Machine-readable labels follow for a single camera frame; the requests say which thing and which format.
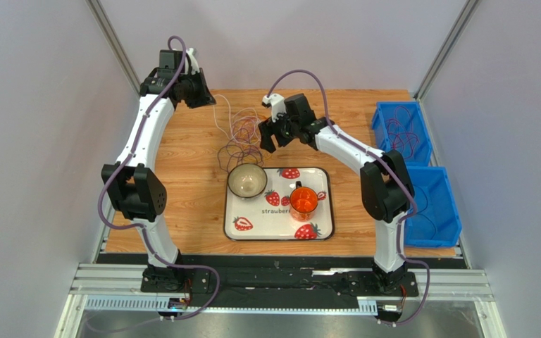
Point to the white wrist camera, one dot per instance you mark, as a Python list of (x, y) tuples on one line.
[(191, 63), (276, 104)]

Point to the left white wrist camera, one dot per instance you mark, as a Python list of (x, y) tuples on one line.
[(191, 63)]

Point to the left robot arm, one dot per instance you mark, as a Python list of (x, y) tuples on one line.
[(131, 183)]

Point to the aluminium frame rail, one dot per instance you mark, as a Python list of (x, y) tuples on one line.
[(116, 287)]

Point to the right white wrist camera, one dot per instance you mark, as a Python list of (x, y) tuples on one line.
[(276, 104)]

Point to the near blue plastic bin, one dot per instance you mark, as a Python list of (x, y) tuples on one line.
[(437, 223)]

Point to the white strawberry tray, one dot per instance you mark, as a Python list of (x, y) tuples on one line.
[(266, 216)]

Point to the blue plastic bin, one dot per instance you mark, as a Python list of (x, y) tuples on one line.
[(401, 126), (437, 223)]

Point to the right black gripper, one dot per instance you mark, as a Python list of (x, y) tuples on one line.
[(279, 126)]

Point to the far blue plastic bin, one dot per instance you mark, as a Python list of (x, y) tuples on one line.
[(401, 126)]

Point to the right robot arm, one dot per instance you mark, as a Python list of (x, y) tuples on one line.
[(386, 189)]

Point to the beige ceramic bowl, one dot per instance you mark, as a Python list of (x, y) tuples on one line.
[(247, 180)]

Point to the orange transparent mug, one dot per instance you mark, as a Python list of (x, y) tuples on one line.
[(303, 202)]

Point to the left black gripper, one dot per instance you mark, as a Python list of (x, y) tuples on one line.
[(205, 98)]

